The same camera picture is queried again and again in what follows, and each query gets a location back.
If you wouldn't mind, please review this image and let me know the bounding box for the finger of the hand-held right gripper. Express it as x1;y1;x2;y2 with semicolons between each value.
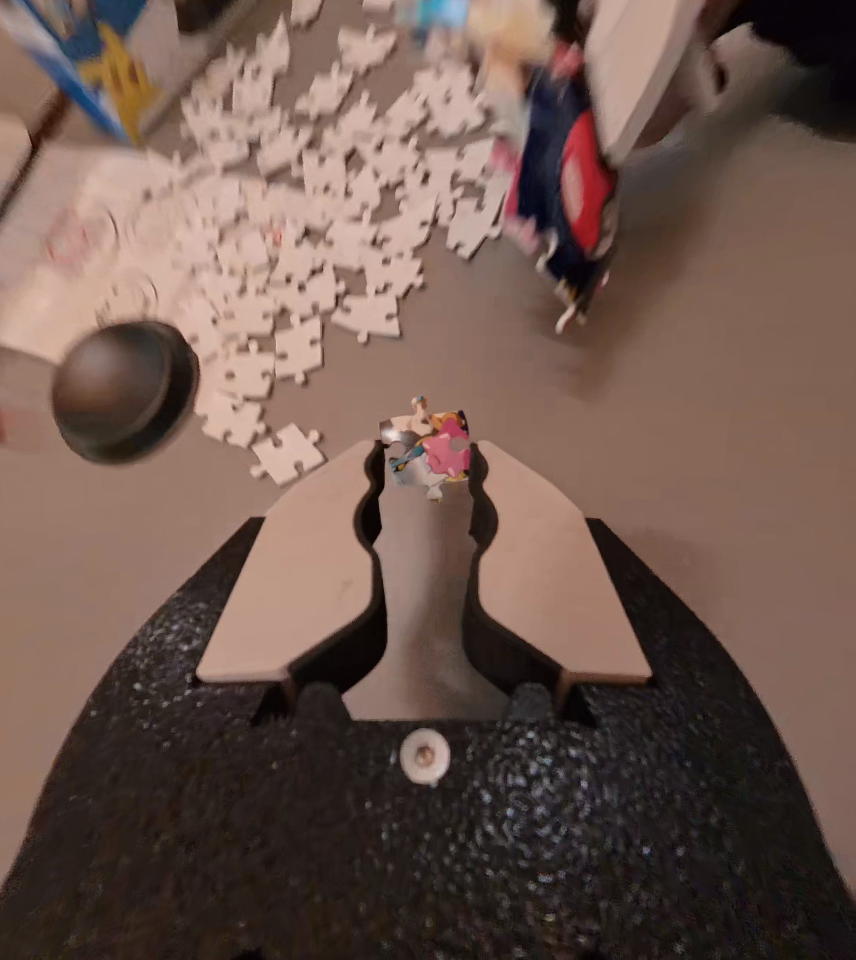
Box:
584;0;708;168

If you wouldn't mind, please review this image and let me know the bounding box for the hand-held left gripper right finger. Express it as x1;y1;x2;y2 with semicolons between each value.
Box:
467;439;654;689

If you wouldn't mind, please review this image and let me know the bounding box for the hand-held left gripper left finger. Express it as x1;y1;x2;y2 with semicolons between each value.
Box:
195;439;388;685

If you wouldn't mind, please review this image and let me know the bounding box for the colourful assembled puzzle section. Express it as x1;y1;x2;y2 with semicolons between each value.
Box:
465;0;622;336

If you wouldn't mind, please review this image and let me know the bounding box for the small colourful puzzle section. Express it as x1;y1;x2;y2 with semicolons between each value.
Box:
379;395;473;504

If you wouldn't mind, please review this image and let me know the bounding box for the person's right forearm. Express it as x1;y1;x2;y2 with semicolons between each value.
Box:
728;0;856;142

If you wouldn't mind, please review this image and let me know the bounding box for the pile of white puzzle pieces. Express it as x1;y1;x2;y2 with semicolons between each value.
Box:
98;0;513;489

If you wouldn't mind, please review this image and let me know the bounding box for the blue puzzle ball box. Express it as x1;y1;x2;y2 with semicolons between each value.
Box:
0;0;183;149

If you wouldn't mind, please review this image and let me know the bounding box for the black round stand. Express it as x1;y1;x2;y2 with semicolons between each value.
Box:
50;320;201;465

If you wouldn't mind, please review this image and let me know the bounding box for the clear round plastic disc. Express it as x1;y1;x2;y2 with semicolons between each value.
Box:
41;206;125;267

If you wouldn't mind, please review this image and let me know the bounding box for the white instruction sheet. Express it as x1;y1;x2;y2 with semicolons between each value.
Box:
0;142;200;363

